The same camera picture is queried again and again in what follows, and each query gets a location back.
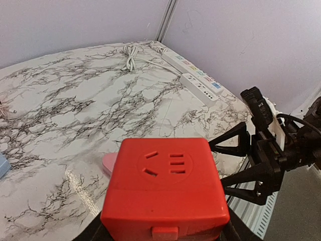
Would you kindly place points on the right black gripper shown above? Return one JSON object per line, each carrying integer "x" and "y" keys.
{"x": 265, "y": 157}

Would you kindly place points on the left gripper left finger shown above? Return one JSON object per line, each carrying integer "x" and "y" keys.
{"x": 95, "y": 231}

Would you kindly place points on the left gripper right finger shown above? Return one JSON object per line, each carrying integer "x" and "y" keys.
{"x": 237, "y": 230}

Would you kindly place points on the pink triangular power strip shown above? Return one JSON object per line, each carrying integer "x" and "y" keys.
{"x": 108, "y": 162}

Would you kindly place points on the red cube socket adapter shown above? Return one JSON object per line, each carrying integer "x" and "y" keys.
{"x": 165, "y": 189}

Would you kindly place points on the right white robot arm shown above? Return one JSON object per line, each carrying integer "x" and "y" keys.
{"x": 302, "y": 140}

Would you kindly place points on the white short power strip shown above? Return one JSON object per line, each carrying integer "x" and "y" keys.
{"x": 198, "y": 89}

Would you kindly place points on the light blue cube charger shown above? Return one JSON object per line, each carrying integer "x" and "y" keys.
{"x": 4, "y": 165}

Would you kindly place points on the white multicolour power strip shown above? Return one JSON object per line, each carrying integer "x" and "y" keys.
{"x": 185, "y": 66}

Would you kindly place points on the aluminium front table rail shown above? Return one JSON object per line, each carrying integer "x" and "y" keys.
{"x": 256, "y": 217}

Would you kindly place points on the right aluminium corner post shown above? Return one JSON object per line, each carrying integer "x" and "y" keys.
{"x": 165, "y": 22}

